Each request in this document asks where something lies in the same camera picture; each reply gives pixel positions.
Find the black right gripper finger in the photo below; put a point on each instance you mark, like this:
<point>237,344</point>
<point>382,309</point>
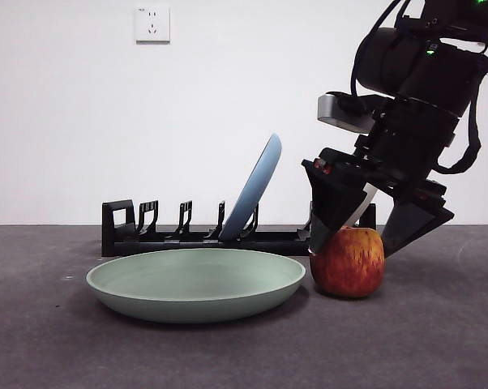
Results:
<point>410,227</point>
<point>333,202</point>

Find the red yellow apple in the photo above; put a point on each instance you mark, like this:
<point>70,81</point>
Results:
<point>351,265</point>

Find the pale green plate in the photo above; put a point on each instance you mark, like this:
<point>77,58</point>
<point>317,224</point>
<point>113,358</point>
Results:
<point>195,283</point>

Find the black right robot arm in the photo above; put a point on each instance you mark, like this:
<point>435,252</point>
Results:
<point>422,69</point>

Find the beige plate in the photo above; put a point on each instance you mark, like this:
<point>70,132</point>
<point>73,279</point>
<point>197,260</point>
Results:
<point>363,204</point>

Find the pale blue plate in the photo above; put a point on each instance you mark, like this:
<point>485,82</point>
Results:
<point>254,186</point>

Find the black plate rack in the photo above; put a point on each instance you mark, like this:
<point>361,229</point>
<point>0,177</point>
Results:
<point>155,246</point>

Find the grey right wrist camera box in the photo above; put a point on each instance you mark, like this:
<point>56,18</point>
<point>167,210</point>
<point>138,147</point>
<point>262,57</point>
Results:
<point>337,113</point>

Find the white wall socket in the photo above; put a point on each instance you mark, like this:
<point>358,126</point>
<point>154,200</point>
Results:
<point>152,25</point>

